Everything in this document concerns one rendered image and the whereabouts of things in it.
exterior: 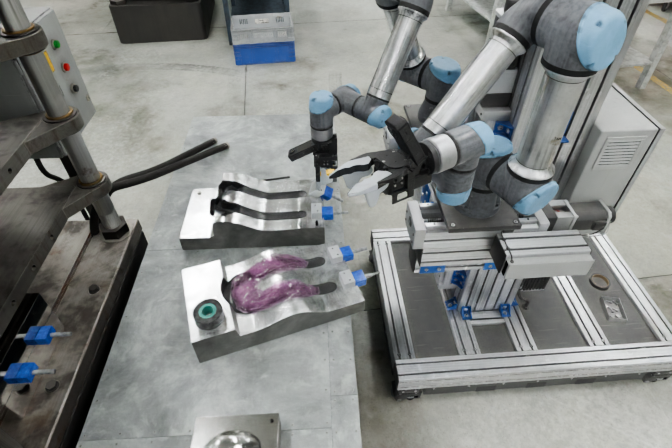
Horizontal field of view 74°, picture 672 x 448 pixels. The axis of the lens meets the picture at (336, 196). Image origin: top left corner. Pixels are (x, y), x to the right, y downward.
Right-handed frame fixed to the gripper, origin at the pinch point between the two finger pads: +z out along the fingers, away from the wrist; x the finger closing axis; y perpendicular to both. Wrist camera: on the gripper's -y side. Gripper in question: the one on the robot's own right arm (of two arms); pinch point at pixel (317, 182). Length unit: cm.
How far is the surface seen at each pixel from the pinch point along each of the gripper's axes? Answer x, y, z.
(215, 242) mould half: -17.6, -36.1, 10.9
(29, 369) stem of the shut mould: -64, -76, 5
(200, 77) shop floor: 273, -109, 95
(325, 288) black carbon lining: -40.1, 1.3, 9.4
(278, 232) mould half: -17.6, -14.0, 7.1
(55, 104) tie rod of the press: -8, -73, -39
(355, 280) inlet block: -39.0, 10.7, 7.5
